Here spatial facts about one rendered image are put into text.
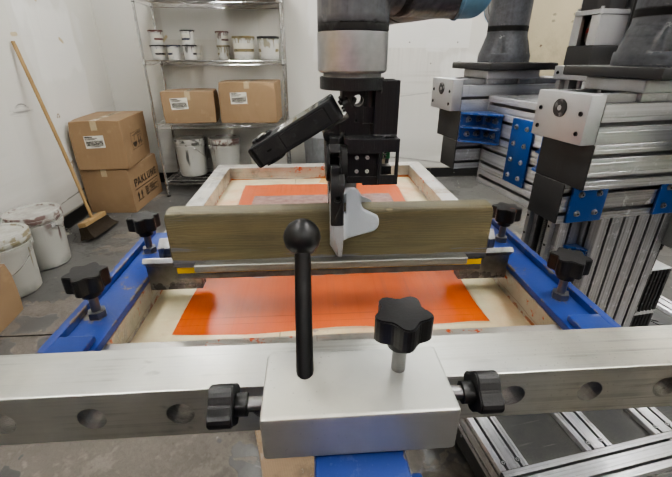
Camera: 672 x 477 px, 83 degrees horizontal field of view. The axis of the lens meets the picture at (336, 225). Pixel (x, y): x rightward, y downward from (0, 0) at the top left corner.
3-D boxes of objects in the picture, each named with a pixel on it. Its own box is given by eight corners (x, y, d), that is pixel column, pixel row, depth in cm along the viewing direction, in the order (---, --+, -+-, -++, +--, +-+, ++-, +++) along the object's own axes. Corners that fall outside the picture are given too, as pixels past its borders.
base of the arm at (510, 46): (508, 61, 127) (514, 28, 123) (540, 62, 114) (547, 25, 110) (467, 61, 124) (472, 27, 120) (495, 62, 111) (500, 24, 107)
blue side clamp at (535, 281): (464, 253, 71) (469, 219, 68) (490, 252, 71) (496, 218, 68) (562, 378, 44) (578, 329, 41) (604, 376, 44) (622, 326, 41)
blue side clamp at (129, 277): (157, 263, 68) (149, 227, 65) (186, 262, 68) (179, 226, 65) (54, 405, 40) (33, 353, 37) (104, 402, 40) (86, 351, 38)
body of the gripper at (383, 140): (397, 191, 44) (405, 78, 39) (322, 192, 43) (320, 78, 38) (384, 172, 51) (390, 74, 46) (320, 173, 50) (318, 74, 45)
